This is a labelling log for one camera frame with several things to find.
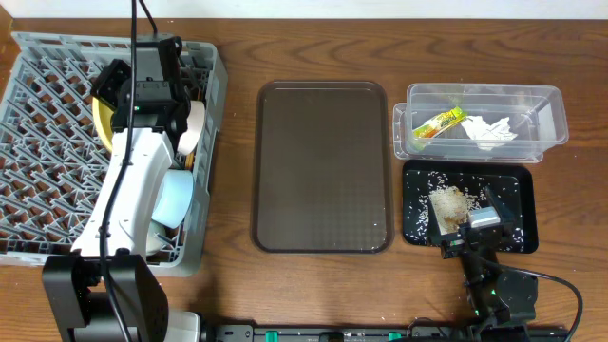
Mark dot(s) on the wooden chopstick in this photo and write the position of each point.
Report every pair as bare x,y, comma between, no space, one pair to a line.
189,161

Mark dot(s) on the dark brown serving tray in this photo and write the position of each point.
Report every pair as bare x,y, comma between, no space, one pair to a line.
322,180

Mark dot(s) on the green orange snack wrapper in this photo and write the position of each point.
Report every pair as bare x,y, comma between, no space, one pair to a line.
440,123

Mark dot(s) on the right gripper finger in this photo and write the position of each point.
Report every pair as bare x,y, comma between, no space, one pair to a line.
446,211
504,213

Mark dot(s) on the white paper napkin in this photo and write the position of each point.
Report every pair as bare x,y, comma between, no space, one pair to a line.
488,136

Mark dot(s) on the clear plastic waste bin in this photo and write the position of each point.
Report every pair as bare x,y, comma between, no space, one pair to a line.
536,114

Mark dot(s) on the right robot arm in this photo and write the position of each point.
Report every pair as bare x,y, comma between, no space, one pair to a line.
503,300

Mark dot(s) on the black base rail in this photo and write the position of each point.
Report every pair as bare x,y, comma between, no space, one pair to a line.
414,332

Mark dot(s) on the pile of rice waste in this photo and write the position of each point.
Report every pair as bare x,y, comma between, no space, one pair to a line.
468,203

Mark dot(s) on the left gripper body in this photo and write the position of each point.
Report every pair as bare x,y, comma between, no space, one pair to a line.
155,93

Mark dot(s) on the light blue bowl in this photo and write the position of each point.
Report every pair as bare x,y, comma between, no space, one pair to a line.
174,198

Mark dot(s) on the grey plastic dish rack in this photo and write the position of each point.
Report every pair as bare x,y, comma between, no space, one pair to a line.
53,162

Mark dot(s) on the black plastic tray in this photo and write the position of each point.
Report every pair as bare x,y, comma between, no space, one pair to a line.
512,185

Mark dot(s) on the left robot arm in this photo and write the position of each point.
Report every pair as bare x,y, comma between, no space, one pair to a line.
103,290

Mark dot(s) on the yellow plastic plate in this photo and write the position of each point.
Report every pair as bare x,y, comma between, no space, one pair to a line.
102,115

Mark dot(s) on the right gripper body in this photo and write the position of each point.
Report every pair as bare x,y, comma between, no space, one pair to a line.
468,236

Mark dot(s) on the white pink bowl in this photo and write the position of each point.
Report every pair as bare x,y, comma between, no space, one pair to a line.
195,125

